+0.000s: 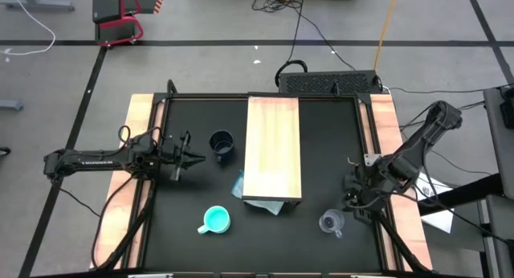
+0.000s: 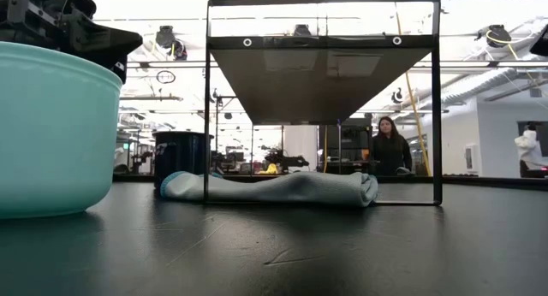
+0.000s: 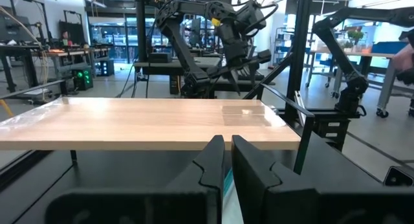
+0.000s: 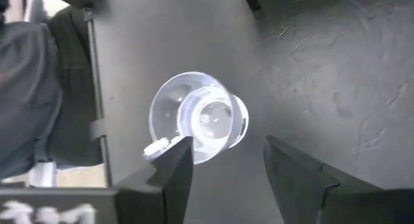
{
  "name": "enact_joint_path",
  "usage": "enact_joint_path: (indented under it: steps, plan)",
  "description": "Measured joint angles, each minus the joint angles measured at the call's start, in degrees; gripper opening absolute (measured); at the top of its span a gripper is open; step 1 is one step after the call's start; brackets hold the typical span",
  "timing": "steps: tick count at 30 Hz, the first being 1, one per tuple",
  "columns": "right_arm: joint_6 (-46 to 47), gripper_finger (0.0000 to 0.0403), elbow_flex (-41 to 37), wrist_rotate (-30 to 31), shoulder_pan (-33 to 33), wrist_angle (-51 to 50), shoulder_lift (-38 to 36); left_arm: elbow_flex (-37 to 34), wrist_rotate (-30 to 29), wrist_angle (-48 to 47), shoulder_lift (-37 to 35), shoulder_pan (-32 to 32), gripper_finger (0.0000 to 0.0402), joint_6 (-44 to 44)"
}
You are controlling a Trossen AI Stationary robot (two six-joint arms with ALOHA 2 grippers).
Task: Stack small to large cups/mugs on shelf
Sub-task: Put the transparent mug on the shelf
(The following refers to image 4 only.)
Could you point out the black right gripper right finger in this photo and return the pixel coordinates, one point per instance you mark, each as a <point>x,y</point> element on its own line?
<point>291,178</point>

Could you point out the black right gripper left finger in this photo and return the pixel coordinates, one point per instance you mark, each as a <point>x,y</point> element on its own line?
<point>171,185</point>

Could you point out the clear glass mug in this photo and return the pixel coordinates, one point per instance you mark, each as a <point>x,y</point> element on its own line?
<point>197,114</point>

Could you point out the person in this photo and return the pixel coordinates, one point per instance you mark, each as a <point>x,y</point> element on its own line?
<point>35,97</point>

